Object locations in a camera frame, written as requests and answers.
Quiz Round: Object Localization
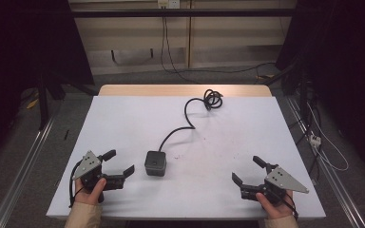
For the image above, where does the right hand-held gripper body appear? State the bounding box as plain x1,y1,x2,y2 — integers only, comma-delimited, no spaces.
240,166,310,205

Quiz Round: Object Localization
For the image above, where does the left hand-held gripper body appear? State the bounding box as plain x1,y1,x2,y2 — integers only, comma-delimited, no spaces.
72,150,125,192

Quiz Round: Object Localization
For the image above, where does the person's right hand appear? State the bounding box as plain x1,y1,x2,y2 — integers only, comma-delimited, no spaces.
255,189,298,220

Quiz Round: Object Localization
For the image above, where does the person's left hand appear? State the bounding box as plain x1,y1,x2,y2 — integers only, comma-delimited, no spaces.
74,178,107,206

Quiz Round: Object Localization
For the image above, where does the black square power adapter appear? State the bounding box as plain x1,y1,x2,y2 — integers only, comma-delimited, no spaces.
144,150,167,178

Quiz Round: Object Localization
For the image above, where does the white table mat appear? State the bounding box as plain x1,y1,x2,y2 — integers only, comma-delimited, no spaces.
46,95,327,221

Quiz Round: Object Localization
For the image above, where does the white power strip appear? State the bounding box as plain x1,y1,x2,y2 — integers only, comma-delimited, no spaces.
308,133,322,148

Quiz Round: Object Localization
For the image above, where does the black metal stand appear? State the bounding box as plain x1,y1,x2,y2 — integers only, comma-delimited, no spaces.
36,63,67,131

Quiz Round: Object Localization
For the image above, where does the black curtain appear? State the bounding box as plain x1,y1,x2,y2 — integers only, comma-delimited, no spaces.
275,0,365,181

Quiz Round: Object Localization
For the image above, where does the black horizontal bar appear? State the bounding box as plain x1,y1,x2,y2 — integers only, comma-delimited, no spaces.
70,8,296,18

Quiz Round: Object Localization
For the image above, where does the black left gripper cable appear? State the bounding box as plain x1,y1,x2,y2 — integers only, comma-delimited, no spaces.
68,160,86,209

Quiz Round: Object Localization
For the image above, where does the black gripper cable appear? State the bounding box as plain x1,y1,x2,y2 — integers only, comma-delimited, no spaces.
275,189,299,221
68,160,86,209

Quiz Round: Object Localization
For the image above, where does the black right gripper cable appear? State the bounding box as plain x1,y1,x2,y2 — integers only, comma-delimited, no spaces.
275,189,299,221

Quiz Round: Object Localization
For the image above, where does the aluminium floor rail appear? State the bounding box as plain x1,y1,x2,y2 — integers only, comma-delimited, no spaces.
284,94,365,228
0,110,61,228

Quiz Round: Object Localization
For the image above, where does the white cable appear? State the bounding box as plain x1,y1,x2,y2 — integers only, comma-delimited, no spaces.
307,103,350,172

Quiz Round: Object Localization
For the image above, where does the black adapter cable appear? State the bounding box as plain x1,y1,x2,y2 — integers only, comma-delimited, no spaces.
158,88,224,153

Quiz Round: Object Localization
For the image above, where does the black hanging cable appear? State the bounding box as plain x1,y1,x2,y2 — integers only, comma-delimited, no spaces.
160,15,201,85

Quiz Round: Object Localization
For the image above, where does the white wall socket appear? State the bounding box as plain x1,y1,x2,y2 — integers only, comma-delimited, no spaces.
157,0,181,10

